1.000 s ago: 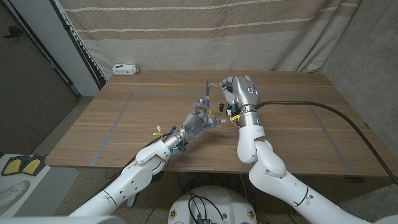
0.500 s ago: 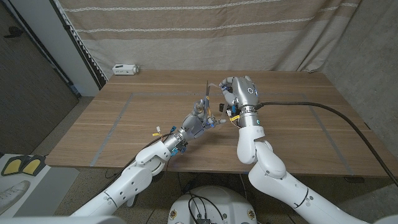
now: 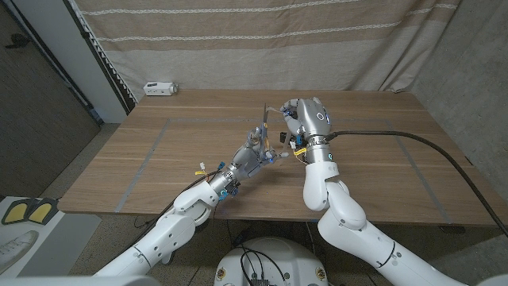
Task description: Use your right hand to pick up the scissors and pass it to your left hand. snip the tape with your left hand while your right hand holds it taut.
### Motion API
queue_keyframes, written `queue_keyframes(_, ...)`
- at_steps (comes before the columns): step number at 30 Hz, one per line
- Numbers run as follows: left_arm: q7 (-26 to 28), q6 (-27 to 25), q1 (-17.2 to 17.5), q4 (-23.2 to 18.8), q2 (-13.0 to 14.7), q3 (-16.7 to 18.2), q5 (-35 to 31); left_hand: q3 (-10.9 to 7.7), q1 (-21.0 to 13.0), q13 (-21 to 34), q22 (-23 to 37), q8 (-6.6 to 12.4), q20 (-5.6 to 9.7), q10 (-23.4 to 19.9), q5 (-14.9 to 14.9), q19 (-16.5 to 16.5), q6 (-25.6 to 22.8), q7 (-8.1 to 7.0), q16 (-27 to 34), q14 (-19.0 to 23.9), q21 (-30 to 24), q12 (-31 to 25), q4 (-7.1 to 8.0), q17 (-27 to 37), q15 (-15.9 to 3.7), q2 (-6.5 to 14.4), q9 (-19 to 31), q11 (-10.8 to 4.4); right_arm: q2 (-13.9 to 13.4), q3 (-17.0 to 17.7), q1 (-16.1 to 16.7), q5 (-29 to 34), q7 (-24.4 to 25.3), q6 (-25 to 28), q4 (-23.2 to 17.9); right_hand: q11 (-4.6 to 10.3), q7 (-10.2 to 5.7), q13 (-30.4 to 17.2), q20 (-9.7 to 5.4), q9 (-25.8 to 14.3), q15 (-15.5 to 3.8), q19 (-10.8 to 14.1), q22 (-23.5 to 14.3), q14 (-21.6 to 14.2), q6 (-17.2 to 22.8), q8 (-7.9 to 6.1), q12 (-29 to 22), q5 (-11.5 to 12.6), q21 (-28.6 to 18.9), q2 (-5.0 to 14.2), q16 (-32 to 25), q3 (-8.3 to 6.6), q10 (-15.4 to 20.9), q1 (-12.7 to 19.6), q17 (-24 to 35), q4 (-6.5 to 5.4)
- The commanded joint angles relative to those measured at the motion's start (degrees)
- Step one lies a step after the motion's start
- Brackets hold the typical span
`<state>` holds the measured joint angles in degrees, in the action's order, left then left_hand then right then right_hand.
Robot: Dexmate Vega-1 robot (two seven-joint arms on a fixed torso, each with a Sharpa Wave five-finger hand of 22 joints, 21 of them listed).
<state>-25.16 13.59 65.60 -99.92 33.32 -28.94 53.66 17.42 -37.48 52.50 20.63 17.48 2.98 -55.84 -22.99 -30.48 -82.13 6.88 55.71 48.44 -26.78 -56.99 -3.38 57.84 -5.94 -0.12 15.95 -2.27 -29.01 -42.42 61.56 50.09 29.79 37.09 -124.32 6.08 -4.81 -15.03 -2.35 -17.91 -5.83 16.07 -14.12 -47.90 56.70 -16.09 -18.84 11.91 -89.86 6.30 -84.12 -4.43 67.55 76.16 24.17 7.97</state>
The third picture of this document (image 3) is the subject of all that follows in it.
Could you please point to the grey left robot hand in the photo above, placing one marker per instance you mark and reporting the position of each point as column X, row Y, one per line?
column 248, row 161

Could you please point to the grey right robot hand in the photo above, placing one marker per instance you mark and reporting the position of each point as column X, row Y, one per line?
column 311, row 119

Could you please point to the clear tape strip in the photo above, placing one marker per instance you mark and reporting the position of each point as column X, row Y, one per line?
column 285, row 145

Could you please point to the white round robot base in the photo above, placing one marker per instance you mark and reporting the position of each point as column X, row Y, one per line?
column 274, row 258

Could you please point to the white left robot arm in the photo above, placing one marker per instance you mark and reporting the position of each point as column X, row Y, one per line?
column 170, row 234

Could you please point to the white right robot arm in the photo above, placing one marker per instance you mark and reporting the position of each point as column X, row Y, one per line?
column 357, row 234

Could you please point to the beige striped curtain backdrop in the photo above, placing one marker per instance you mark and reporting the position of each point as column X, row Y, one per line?
column 258, row 59

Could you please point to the white power box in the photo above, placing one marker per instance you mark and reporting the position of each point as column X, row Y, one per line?
column 156, row 88

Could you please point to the grey floor mat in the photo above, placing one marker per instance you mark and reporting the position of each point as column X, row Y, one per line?
column 67, row 234

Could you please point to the dark wooden door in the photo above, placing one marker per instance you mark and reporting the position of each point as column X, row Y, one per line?
column 39, row 119

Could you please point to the yellow black foot pedal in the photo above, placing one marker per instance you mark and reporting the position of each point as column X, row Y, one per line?
column 41, row 211
column 16, row 212

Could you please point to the white shoe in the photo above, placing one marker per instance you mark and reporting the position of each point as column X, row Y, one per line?
column 14, row 246

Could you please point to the white floor board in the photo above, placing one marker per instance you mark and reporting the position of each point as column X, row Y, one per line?
column 8, row 230

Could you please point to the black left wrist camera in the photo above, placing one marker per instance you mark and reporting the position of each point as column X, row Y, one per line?
column 232, row 186

